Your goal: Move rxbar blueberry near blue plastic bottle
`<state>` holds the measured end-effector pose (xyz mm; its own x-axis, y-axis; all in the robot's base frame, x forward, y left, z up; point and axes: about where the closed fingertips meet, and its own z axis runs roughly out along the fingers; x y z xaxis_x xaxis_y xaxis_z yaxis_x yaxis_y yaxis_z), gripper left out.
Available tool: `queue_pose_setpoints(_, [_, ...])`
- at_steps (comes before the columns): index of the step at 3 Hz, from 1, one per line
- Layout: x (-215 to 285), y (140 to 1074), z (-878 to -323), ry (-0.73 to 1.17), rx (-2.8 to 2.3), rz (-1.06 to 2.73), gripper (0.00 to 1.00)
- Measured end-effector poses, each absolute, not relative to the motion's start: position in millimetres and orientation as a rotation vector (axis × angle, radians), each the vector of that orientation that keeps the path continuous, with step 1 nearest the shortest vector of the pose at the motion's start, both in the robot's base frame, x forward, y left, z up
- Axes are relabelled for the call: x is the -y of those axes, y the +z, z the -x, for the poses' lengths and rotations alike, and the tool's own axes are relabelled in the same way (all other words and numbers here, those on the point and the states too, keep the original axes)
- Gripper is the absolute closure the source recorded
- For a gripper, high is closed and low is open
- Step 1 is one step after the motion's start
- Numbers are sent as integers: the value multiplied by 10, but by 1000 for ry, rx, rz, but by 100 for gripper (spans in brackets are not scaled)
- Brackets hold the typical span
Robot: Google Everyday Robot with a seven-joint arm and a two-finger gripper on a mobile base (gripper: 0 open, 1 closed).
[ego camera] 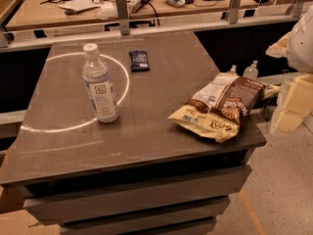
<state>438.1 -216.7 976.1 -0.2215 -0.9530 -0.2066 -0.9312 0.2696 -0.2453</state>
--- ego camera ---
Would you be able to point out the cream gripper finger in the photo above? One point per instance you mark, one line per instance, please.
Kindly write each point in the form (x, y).
(297, 105)
(280, 48)

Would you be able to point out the blue rxbar blueberry bar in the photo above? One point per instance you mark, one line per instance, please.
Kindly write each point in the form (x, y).
(139, 60)

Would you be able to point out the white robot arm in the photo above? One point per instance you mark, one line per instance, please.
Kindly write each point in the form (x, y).
(299, 55)

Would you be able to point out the small clear bottle right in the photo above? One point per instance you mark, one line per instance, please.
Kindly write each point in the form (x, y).
(251, 71)

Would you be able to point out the small clear bottle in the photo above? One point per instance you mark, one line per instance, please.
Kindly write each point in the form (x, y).
(233, 70)
(251, 71)

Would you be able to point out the small clear bottle left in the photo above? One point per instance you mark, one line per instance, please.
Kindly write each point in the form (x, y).
(233, 70)

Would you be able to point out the clear plastic water bottle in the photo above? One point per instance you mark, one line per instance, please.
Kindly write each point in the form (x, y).
(98, 82)

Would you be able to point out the brown yellow chip bag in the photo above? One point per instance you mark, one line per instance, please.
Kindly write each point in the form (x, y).
(219, 110)

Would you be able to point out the grey power strip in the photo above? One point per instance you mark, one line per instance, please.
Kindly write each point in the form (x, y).
(135, 5)

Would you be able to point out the grey drawer cabinet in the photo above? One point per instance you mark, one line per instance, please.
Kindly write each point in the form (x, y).
(141, 174)

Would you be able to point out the white paper sheets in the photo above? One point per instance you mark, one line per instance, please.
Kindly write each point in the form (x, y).
(79, 5)

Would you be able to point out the wooden background desk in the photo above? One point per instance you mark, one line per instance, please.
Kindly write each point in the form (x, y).
(34, 15)

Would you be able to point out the metal frame rail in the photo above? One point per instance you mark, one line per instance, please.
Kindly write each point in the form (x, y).
(241, 13)

